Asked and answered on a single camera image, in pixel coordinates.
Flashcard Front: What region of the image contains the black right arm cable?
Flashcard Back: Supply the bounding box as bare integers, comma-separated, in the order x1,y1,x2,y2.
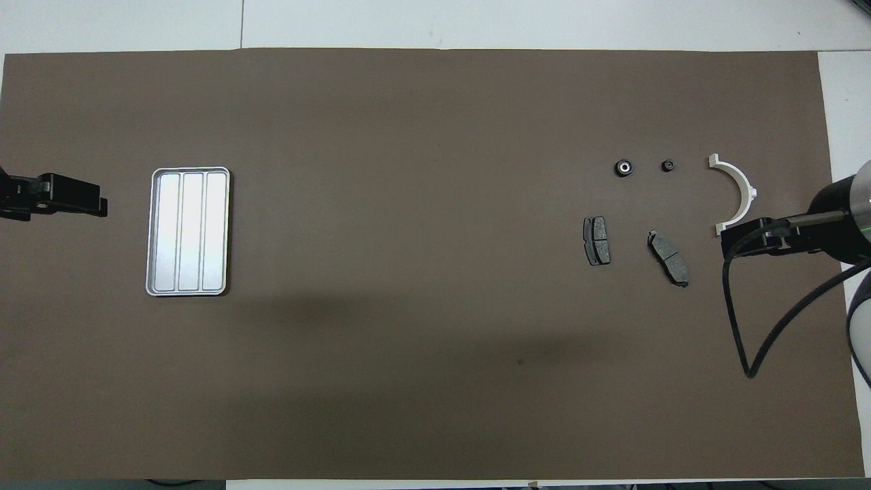
723,211,871,380

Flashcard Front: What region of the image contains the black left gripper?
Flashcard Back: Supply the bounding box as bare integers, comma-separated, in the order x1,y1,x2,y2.
0,174,108,222

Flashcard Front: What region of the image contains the short dark brake pad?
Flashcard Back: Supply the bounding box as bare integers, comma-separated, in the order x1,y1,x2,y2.
582,216,612,267

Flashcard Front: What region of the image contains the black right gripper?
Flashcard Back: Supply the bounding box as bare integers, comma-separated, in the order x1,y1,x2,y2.
721,216,823,258

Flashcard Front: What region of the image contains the white curved plastic bracket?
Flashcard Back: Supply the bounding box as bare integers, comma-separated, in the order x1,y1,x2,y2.
708,154,758,237

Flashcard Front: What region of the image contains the brown table mat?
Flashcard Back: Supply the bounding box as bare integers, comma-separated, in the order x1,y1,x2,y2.
0,48,865,480

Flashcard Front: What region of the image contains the long dark brake pad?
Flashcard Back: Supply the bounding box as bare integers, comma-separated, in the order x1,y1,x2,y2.
646,229,691,289

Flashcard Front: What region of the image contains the silver metal tray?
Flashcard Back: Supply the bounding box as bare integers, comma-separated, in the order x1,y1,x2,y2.
145,167,231,297

